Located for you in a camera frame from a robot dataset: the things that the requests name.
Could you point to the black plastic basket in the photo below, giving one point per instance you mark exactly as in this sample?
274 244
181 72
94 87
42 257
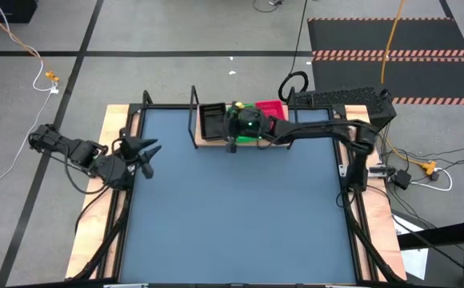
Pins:
212 124

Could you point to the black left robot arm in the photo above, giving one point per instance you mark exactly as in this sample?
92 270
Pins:
76 150

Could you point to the black beam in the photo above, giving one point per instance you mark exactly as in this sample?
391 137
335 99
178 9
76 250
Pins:
448 236

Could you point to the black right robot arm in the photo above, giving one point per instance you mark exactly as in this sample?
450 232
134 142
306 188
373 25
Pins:
316 128

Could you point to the black power adapter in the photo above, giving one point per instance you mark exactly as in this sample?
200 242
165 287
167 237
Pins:
402 179

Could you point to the wooden side panel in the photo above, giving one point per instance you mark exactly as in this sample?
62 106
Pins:
112 120
376 240

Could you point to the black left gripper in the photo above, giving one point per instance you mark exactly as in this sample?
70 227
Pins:
116 172

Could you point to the green plastic basket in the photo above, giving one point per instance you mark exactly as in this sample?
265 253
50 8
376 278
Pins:
248 139

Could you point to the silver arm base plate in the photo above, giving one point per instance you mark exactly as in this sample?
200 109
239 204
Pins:
342 170

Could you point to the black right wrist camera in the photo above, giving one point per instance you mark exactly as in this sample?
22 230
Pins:
232 148

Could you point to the white paper sheet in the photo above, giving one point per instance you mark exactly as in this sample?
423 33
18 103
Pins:
416 260

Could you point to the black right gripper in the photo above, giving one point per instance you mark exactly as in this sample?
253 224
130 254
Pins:
252 124

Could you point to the black aluminium table frame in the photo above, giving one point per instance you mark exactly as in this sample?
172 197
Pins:
168 107

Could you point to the black box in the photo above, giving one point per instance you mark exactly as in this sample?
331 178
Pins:
4 10

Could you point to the black diagonal strut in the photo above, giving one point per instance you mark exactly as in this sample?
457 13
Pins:
370 248
104 244

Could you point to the yellow tag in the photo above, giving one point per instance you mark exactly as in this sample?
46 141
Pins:
238 105

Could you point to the wooden shelf with black frame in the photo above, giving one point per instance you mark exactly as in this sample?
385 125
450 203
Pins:
212 142

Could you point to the black floor mat striped edge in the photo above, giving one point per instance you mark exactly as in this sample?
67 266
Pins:
416 76
376 36

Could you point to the red plastic basket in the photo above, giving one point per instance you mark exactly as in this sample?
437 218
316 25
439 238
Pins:
270 108

